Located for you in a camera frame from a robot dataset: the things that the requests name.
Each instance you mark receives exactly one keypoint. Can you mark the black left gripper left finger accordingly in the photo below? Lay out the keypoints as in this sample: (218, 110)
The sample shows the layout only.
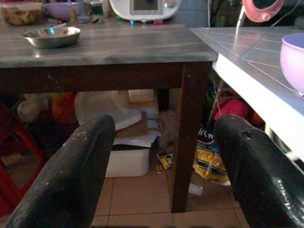
(69, 171)

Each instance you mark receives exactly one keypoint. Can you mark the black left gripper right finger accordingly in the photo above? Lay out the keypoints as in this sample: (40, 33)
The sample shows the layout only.
(259, 175)

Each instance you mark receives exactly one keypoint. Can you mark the yellow blue snack bag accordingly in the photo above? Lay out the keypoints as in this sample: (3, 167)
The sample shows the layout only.
(209, 161)

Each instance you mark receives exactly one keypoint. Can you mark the red plastic stool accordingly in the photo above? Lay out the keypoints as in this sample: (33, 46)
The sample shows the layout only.
(14, 152)

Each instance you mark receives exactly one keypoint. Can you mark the white plastic box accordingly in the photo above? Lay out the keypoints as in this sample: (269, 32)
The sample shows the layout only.
(129, 161)

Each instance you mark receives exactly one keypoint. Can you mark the pink cloth bundle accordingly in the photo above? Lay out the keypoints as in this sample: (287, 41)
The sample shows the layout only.
(231, 108)

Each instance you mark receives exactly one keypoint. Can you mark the white plastic basin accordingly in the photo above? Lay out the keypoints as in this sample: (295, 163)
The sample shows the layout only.
(107, 107)

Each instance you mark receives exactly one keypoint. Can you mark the brown paper bag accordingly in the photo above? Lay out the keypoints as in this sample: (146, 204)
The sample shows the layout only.
(142, 128)

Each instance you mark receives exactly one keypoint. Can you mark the small yellow blue packet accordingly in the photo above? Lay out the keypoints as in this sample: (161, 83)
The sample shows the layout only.
(166, 158)

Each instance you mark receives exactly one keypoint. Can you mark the white tiled table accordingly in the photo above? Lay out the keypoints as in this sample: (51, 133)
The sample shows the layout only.
(259, 71)

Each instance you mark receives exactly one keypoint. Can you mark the lilac plastic bowl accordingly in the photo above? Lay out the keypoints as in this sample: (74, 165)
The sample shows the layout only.
(293, 61)
(61, 10)

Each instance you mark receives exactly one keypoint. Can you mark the dark wooden table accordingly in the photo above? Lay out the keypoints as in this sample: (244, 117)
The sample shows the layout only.
(114, 52)

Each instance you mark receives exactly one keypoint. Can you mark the stainless steel bowl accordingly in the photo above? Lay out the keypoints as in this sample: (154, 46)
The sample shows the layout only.
(52, 36)

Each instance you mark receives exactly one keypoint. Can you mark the clear food container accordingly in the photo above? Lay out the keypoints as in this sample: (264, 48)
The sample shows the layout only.
(21, 13)

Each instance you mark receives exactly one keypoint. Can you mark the pink round plastic object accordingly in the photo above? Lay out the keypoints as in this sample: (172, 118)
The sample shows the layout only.
(262, 9)

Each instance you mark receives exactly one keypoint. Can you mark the white kitchen appliance with screen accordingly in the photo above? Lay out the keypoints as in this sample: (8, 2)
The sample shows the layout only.
(144, 9)

